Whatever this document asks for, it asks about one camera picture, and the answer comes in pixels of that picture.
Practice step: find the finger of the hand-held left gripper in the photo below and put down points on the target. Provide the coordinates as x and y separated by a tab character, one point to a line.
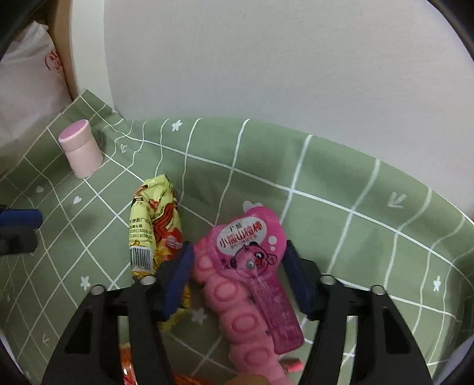
20	219

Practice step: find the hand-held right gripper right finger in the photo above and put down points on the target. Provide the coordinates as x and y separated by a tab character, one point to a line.
301	285

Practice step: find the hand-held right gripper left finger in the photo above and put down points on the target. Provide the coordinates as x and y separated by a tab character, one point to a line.
177	281

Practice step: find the pink caterpillar candy packet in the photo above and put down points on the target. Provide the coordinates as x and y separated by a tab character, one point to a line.
251	237

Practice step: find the yellow snack packet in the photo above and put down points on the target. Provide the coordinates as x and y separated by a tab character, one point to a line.
155	214

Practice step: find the small pink wrapper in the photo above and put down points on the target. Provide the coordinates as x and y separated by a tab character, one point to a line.
292	365

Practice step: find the green checked bedsheet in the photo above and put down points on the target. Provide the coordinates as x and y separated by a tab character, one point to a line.
333	207

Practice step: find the pink cup with lid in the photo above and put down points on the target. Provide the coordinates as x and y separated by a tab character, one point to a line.
81	151

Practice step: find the orange-red wrapper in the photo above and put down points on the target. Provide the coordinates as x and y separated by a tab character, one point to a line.
127	366

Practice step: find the white plastic bag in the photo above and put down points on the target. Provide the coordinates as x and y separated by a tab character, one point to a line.
26	92

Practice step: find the wooden shelf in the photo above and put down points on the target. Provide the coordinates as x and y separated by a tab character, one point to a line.
64	55

